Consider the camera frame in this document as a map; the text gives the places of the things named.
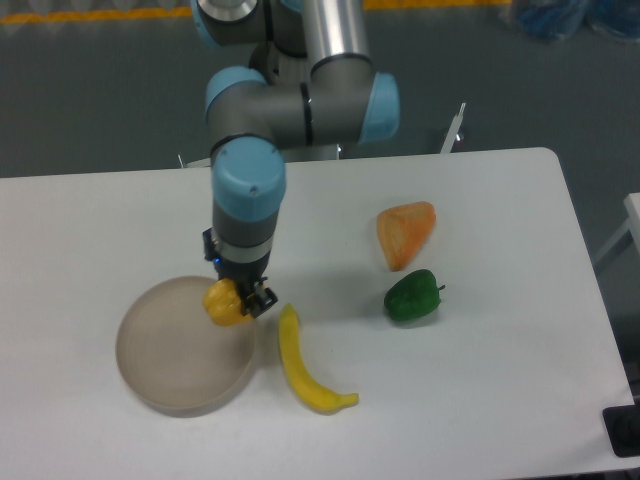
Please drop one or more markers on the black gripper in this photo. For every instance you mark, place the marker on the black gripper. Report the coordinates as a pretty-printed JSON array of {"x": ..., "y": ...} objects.
[{"x": 245, "y": 266}]

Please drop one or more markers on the yellow bell pepper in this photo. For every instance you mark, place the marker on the yellow bell pepper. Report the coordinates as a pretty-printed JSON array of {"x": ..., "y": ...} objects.
[{"x": 223, "y": 304}]

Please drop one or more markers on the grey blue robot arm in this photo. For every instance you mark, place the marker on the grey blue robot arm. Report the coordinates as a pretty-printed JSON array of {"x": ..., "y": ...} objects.
[{"x": 310, "y": 82}]

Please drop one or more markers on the beige round plate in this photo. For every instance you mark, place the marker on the beige round plate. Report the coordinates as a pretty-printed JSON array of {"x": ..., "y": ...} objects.
[{"x": 174, "y": 358}]

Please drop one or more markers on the green bell pepper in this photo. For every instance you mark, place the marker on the green bell pepper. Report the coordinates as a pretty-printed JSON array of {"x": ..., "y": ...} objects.
[{"x": 414, "y": 296}]

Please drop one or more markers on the yellow banana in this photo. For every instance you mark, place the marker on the yellow banana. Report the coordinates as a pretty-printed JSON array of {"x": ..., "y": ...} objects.
[{"x": 309, "y": 391}]

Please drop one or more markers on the orange fruit wedge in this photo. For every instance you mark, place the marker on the orange fruit wedge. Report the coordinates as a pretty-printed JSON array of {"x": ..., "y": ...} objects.
[{"x": 402, "y": 230}]

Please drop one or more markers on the black device at table edge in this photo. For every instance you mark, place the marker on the black device at table edge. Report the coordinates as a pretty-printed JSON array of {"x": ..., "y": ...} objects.
[{"x": 622, "y": 426}]

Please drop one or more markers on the white furniture at right edge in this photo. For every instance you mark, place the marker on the white furniture at right edge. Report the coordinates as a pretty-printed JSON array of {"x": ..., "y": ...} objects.
[{"x": 625, "y": 236}]

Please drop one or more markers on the blue plastic bag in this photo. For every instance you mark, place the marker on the blue plastic bag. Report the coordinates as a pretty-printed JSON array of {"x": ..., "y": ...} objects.
[{"x": 559, "y": 20}]

